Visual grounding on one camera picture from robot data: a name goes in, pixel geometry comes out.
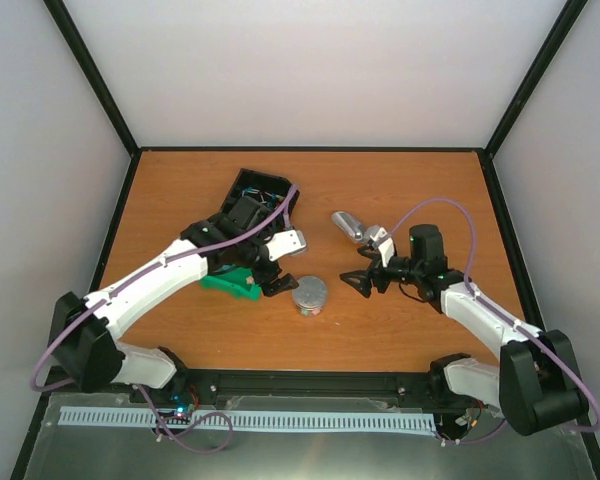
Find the silver jar lid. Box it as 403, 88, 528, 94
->
292, 276, 328, 309

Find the green plastic bin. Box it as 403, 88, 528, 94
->
200, 266, 262, 301

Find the metal scoop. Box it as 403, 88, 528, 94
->
331, 210, 366, 244

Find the black plastic bin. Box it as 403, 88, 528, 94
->
216, 168, 292, 229

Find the clear plastic jar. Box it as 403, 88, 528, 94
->
296, 303, 324, 316

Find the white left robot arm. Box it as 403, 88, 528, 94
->
48, 191, 306, 403

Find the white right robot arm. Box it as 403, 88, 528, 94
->
332, 211, 589, 436

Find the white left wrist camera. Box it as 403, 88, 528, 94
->
265, 230, 307, 262

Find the light blue cable duct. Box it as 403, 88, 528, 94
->
57, 406, 436, 436

